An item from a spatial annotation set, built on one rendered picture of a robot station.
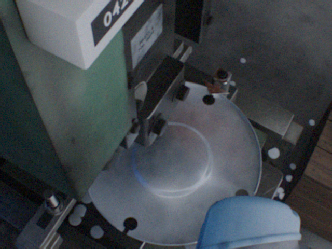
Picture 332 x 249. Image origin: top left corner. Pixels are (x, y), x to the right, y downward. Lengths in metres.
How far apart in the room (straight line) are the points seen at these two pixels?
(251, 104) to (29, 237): 0.52
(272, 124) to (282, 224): 0.66
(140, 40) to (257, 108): 0.51
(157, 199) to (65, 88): 0.45
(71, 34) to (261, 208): 0.19
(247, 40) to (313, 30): 0.30
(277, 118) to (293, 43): 0.99
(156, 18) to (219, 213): 0.27
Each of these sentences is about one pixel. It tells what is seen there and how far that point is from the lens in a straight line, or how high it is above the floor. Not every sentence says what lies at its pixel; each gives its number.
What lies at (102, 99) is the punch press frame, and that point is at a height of 1.16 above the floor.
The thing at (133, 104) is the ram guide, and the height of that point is 1.07.
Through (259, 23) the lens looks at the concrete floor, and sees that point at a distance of 1.99.
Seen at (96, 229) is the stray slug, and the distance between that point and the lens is 0.82.
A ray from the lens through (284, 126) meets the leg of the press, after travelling 0.99.
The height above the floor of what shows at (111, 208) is 0.78.
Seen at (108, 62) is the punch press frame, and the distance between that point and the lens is 0.37.
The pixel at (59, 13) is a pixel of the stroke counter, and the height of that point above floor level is 1.33.
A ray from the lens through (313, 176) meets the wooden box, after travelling 1.29.
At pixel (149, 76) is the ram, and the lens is 0.62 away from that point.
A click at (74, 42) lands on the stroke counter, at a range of 0.23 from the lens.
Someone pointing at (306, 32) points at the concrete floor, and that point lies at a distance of 2.02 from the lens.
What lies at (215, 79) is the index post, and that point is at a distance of 0.84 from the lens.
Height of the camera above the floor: 1.49
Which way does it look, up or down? 62 degrees down
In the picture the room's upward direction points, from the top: 1 degrees clockwise
